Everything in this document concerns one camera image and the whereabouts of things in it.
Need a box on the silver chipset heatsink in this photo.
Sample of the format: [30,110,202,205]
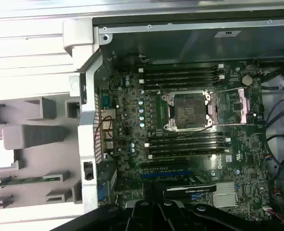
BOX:
[213,181,236,208]

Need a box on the white barcode label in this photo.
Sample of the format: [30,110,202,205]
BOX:
[214,30,241,39]

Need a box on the grey parts rack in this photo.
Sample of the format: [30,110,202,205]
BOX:
[0,95,82,210]

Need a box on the grey case foot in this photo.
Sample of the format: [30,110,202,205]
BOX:
[62,19,96,57]

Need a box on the black graphics card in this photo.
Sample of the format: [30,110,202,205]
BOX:
[141,179,217,202]

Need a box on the blue expansion slot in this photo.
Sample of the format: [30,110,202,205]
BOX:
[141,170,190,180]

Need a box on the black wire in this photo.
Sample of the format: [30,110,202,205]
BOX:
[265,96,284,169]

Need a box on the green motherboard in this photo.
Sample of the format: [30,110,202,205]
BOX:
[99,59,271,221]

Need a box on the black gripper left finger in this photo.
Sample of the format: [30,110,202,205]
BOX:
[50,180,160,231]

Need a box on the green RAM stick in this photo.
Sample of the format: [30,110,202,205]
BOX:
[0,176,61,186]

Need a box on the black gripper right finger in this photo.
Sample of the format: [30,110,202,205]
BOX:
[155,182,272,231]

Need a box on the black RAM slot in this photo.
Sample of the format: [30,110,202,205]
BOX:
[148,142,230,154]
[143,79,219,90]
[138,74,225,84]
[138,63,225,74]
[144,137,231,148]
[148,131,230,142]
[146,147,231,159]
[143,69,219,79]

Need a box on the CPU socket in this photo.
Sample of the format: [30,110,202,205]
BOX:
[161,89,216,132]

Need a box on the thin wire locking lever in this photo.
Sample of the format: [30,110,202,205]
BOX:
[155,83,169,95]

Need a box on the metal socket cover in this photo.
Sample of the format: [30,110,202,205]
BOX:
[209,87,251,126]

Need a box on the black expansion slot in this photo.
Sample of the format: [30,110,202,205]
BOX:
[141,160,190,170]

